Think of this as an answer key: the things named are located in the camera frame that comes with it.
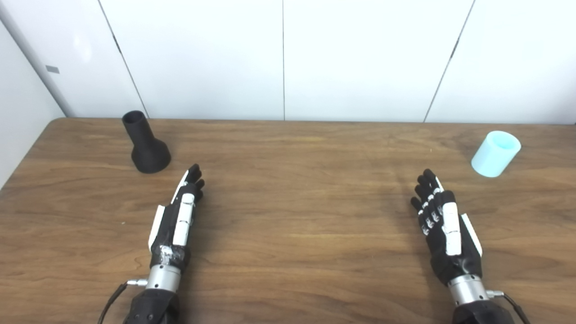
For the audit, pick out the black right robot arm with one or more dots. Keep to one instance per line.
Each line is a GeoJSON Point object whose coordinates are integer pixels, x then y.
{"type": "Point", "coordinates": [481, 315]}

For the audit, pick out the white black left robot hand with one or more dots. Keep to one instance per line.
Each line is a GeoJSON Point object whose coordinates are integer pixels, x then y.
{"type": "Point", "coordinates": [167, 225]}

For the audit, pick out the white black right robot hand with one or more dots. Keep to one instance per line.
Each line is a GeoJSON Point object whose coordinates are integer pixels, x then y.
{"type": "Point", "coordinates": [443, 252]}

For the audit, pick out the small grey wall label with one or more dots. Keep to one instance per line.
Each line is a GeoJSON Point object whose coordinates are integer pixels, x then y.
{"type": "Point", "coordinates": [52, 69]}

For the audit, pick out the grey wall corner post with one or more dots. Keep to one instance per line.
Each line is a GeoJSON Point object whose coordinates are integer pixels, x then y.
{"type": "Point", "coordinates": [36, 58]}

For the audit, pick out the black flared nozzle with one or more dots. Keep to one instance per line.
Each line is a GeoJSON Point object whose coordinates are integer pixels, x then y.
{"type": "Point", "coordinates": [148, 153]}

